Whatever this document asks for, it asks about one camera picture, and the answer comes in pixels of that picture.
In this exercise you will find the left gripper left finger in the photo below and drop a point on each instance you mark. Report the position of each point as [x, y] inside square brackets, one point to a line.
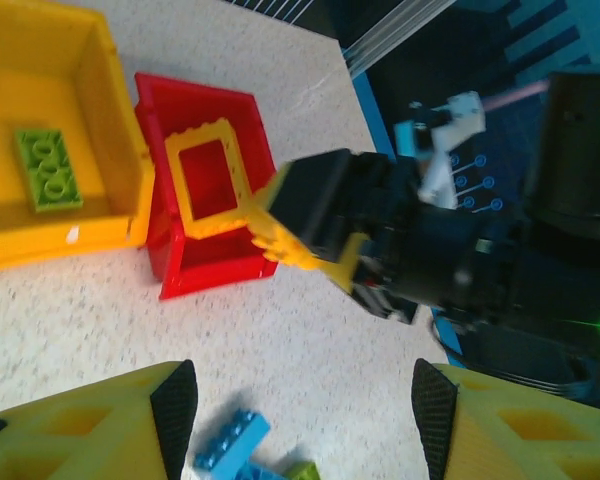
[130, 450]

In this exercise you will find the green lego brick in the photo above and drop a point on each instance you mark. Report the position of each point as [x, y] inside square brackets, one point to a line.
[302, 472]
[47, 170]

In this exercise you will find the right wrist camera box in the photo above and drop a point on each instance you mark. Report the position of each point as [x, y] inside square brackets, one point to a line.
[450, 135]

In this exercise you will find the yellow plastic bin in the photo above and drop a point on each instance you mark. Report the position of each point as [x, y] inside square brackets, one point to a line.
[55, 245]

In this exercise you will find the yellow lego window frame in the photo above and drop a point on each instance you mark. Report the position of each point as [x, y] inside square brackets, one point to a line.
[179, 175]

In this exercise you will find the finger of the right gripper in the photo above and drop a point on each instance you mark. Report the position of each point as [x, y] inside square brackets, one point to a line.
[315, 200]
[352, 265]

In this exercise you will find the blue lego plate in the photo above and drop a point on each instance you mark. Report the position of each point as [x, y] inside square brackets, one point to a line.
[235, 440]

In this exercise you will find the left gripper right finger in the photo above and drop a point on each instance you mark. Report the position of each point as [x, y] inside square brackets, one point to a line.
[480, 450]

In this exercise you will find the red plastic bin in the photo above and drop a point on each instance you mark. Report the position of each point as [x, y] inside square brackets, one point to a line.
[215, 260]

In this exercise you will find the blue lego brick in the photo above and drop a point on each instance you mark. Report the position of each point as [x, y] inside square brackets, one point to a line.
[250, 472]

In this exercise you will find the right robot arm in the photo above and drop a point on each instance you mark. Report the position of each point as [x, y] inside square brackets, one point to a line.
[570, 175]

